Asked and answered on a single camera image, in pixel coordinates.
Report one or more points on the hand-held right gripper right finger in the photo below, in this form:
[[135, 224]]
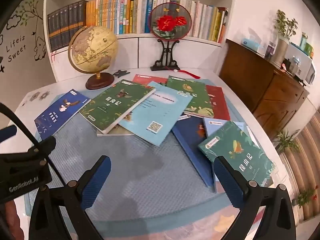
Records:
[[228, 180]]

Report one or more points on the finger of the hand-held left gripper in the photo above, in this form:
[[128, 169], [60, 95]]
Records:
[[7, 133]]

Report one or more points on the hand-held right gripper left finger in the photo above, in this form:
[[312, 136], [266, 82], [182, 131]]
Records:
[[96, 182]]

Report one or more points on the teal moth insect book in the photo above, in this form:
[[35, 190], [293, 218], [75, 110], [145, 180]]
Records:
[[240, 152]]

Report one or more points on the navy hardcover book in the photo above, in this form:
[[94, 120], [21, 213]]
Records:
[[192, 142]]

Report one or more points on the navy rabbit book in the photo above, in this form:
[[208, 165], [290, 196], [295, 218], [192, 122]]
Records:
[[60, 115]]

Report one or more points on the dark red book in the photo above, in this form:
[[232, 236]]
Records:
[[220, 105]]

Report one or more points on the green beetle insect book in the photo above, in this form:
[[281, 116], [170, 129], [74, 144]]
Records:
[[117, 105]]

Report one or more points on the green cabbage insect book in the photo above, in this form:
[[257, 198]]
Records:
[[190, 95]]

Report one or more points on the pale blue picture book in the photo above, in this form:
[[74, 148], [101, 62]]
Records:
[[160, 110]]

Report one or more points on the red poet book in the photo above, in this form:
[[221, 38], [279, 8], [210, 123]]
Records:
[[147, 78]]

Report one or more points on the row of orange colourful books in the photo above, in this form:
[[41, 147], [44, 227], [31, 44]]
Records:
[[112, 15]]

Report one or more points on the row of pale mixed books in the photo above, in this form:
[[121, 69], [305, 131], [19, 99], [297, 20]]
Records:
[[205, 22]]

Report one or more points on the light blue textured mat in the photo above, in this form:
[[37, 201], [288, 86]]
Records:
[[140, 175]]

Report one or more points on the grey flower table sticker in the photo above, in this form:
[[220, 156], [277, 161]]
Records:
[[35, 97]]

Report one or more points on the green floor plant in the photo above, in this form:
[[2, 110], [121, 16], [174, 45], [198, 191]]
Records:
[[287, 141]]

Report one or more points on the floor plant with red flowers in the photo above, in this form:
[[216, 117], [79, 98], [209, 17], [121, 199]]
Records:
[[306, 197]]

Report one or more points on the brown wooden cabinet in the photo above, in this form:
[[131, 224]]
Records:
[[250, 80]]

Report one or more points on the red tassel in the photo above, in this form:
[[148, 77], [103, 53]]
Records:
[[192, 75]]

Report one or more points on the black flat ornament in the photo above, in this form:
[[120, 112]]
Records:
[[121, 73]]

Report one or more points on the antique globe on wooden base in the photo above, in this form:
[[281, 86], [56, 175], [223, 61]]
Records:
[[95, 47]]

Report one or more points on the row of dark grey volumes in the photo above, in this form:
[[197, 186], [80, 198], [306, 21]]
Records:
[[65, 25]]

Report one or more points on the black carved fan stand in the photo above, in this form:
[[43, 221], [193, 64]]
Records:
[[165, 65]]

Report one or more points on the purple card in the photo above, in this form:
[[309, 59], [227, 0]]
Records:
[[270, 51]]

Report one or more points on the light blue tissue box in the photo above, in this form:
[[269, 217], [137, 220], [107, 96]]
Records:
[[250, 44]]

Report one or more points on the potted plant in white pot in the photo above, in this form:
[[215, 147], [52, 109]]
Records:
[[280, 52]]

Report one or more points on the white microwave oven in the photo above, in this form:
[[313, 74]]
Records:
[[303, 62]]

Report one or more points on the green box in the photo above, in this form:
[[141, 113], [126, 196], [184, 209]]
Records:
[[310, 50]]

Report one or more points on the green bottle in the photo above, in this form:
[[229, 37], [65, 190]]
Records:
[[303, 41]]

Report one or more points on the round red flower embroidered fan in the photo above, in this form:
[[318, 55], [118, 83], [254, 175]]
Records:
[[170, 21]]

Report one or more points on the cartoon wall decal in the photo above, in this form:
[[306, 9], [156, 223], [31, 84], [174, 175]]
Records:
[[39, 48]]

